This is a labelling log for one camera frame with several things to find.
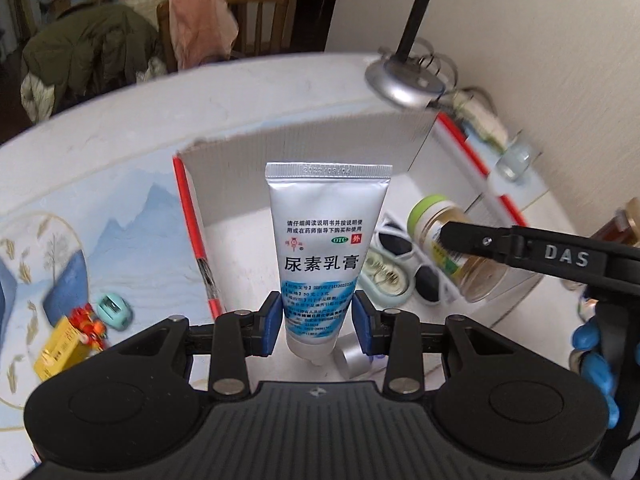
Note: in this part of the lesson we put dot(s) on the white blue cream tube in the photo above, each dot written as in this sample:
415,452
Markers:
320,220

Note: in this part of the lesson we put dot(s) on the white tube with silver cap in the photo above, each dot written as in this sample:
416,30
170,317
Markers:
352,357

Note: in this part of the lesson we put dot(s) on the red charm toy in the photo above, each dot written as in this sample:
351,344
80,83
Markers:
87,327

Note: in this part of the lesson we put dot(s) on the wooden dining chair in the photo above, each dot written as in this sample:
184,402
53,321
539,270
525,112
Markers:
265,15

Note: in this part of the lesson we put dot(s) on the white and black plastic case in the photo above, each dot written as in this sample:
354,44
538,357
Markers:
395,245

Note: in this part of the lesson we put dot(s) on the silver desk lamp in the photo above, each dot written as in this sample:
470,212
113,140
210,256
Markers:
400,85

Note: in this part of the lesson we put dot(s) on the glass jar with green lid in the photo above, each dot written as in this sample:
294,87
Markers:
435,220

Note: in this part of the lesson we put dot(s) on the green white knitted cloth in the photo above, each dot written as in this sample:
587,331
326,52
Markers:
482,122

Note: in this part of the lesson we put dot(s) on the olive green jacket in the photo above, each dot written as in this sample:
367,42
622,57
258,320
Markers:
85,50

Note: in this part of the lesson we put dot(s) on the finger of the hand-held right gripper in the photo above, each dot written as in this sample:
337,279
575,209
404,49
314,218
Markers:
475,240

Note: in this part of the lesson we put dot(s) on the red cardboard box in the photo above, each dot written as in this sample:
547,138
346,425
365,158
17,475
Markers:
235,200

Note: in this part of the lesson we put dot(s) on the person's right hand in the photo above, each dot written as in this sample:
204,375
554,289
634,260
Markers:
597,370

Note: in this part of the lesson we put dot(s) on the small yellow carton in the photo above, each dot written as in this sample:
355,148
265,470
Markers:
57,347

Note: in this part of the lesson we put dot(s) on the pink cloth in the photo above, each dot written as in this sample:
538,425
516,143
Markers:
200,25

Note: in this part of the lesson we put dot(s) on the teal pencil sharpener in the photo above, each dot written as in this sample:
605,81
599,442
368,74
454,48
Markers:
112,310

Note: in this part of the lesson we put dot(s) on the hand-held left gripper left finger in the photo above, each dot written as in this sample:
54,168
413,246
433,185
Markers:
270,330

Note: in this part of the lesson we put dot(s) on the amber bottle with gold cap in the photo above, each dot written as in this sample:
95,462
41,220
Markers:
617,227

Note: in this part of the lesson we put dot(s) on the green white correction tape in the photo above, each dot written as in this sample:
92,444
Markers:
387,275

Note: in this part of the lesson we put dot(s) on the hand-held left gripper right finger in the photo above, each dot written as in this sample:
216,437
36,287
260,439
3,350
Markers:
361,327

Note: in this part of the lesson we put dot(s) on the small clear glass jar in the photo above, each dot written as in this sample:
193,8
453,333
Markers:
517,160

